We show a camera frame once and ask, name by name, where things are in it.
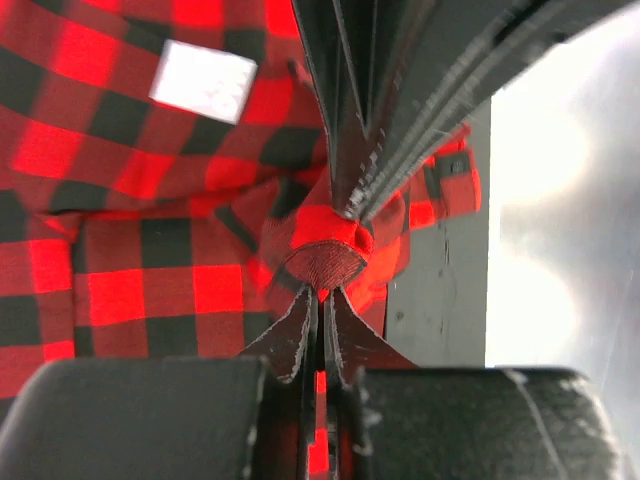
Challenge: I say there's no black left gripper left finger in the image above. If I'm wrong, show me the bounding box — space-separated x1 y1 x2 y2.
1 287 318 479

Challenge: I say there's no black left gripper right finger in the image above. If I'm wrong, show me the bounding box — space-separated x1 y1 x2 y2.
324 289 625 480

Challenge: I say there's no red black plaid shirt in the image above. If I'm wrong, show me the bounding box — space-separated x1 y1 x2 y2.
0 0 484 476

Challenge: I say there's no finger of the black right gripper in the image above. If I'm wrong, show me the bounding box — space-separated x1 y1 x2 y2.
292 1 377 220
349 0 628 220

